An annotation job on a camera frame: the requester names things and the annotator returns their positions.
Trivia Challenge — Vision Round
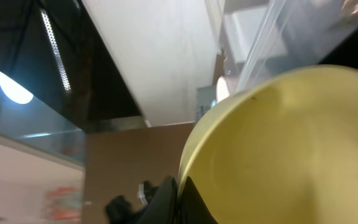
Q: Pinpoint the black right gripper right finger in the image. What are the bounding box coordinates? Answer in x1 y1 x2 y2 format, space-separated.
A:
179 177 218 224

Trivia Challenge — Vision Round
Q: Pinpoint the clear plastic bin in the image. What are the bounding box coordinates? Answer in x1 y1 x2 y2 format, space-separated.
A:
205 0 358 95

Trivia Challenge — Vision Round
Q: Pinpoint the yellow bowl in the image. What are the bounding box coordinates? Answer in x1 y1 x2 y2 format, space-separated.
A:
178 65 358 223

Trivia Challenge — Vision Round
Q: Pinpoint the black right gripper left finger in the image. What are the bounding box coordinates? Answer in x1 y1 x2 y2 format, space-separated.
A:
104 176 177 224

